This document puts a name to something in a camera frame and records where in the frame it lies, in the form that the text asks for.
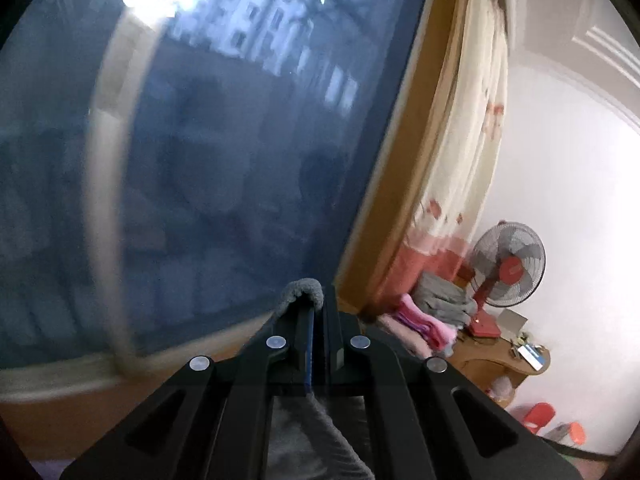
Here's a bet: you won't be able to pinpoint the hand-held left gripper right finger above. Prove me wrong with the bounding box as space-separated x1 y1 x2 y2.
319 284 582 480

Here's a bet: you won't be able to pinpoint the white cardboard box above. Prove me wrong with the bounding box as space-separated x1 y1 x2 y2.
495 308 530 341

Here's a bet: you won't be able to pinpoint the pile of grey folded clothes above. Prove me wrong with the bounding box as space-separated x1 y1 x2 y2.
415 272 478 328

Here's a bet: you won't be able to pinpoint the white plastic bag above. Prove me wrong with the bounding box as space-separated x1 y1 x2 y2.
487 377 516 408

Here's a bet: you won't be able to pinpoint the floral cream curtain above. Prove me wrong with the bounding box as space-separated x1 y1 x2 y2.
370 0 511 321

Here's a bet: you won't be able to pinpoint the small wooden desk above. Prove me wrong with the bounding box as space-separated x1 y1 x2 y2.
445 330 551 406

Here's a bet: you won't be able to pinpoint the glass window with pale frame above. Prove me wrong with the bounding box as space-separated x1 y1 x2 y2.
0 0 436 376

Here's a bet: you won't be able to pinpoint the red grey electric fan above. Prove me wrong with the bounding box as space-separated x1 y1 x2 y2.
467 220 547 338

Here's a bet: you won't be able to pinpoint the grey garment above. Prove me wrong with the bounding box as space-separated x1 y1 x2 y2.
265 277 376 480

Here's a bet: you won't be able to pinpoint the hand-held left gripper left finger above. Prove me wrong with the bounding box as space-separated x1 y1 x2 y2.
60 304 318 480

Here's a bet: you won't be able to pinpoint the red plastic stool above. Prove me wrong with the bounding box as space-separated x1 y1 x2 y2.
512 402 556 436

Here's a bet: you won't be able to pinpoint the orange plastic stool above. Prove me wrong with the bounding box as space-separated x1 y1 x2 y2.
542 420 586 446

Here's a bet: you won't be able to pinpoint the pink folded clothes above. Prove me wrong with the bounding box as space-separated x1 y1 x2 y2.
382 294 458 353

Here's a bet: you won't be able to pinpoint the small blue white box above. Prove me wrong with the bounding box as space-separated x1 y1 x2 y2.
517 344 546 371

